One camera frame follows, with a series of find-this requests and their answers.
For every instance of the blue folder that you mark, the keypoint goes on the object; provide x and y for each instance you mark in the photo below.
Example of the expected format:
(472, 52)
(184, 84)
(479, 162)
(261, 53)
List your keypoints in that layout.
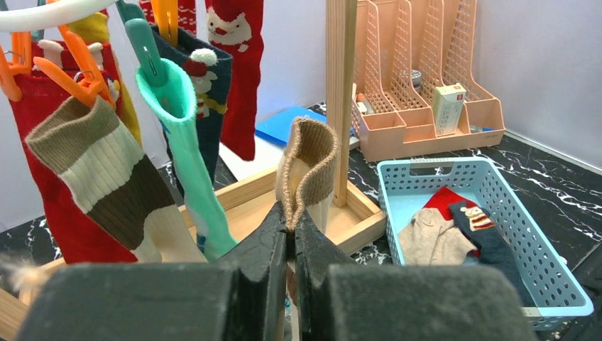
(277, 128)

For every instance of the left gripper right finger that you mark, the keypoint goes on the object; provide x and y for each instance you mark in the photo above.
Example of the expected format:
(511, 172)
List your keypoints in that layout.
(314, 254)

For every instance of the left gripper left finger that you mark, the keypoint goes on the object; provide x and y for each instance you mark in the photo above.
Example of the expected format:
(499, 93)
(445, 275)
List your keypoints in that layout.
(256, 305)

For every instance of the long red hanging sock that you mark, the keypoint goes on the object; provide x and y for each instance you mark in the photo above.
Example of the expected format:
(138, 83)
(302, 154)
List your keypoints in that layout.
(234, 27)

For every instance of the pink desk file organizer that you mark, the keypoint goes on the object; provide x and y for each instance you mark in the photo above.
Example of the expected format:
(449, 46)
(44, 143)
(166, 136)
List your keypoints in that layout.
(436, 38)

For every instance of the navy hanging sock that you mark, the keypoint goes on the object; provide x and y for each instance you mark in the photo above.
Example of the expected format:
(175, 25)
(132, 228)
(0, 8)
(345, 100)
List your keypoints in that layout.
(209, 69)

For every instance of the light blue plastic basket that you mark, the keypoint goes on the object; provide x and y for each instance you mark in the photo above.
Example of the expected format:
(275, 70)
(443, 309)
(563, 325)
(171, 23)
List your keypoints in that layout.
(406, 185)

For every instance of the brown striped sock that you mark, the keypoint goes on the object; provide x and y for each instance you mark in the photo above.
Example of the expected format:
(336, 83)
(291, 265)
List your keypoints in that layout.
(113, 182)
(305, 174)

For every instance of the brown striped hanging sock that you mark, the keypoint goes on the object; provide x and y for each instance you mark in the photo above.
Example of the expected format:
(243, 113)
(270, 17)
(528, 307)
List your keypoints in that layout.
(113, 182)

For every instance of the white small box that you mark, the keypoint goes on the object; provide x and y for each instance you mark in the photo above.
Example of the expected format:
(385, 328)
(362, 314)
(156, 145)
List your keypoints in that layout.
(447, 104)

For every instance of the wooden clothes rack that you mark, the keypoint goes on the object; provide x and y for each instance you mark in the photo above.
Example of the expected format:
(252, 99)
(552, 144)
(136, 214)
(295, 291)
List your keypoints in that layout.
(354, 220)

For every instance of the grey round tin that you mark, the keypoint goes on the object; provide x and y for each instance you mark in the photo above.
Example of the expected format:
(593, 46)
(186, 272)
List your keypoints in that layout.
(416, 77)

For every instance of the teal hanging sock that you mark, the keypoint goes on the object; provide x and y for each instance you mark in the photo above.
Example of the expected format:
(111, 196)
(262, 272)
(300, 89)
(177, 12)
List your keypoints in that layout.
(170, 94)

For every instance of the red sock in basket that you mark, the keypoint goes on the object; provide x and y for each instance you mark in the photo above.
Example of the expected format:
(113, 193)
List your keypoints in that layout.
(444, 202)

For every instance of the navy sock in basket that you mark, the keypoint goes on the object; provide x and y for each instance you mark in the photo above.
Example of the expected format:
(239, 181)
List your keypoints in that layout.
(476, 224)

